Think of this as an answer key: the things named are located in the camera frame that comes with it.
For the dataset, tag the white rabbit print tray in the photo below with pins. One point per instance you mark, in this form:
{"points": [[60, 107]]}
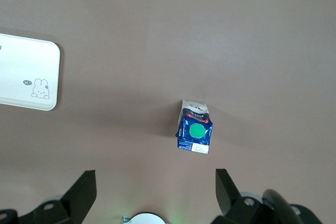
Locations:
{"points": [[23, 72]]}

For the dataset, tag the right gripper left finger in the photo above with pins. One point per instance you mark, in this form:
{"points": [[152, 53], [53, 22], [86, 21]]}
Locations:
{"points": [[78, 197]]}

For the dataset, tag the blue white milk carton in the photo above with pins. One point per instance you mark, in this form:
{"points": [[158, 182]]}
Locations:
{"points": [[195, 130]]}

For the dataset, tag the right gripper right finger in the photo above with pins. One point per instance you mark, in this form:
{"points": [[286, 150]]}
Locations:
{"points": [[231, 197]]}

